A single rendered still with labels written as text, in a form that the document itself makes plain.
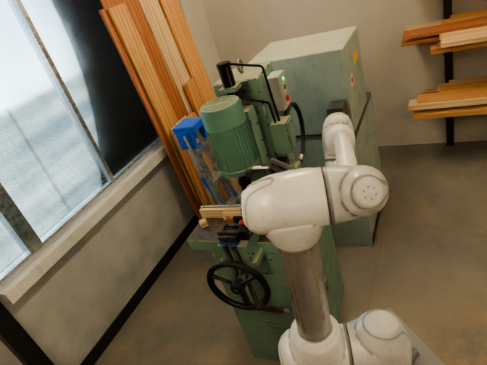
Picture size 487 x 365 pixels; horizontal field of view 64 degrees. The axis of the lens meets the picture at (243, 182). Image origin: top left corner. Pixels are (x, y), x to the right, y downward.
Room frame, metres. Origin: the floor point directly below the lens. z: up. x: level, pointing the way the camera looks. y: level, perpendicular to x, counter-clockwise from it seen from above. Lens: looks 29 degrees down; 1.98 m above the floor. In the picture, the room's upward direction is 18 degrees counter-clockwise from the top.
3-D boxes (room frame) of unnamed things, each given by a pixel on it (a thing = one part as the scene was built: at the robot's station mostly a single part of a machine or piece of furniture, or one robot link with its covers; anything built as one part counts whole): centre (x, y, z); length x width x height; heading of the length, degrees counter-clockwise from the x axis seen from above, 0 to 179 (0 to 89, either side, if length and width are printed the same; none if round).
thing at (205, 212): (1.57, 0.00, 0.92); 0.60 x 0.02 x 0.05; 60
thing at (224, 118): (1.54, -0.01, 1.34); 0.18 x 0.18 x 0.31
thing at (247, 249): (1.38, 0.10, 0.91); 0.15 x 0.14 x 0.09; 60
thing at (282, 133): (1.65, -0.25, 1.22); 0.09 x 0.08 x 0.15; 150
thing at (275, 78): (1.75, -0.29, 1.40); 0.10 x 0.06 x 0.16; 150
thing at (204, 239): (1.46, 0.06, 0.87); 0.61 x 0.30 x 0.06; 60
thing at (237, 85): (1.66, -0.08, 1.53); 0.08 x 0.08 x 0.17; 60
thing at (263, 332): (1.65, -0.07, 0.35); 0.58 x 0.45 x 0.71; 150
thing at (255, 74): (1.80, -0.15, 1.16); 0.22 x 0.22 x 0.72; 60
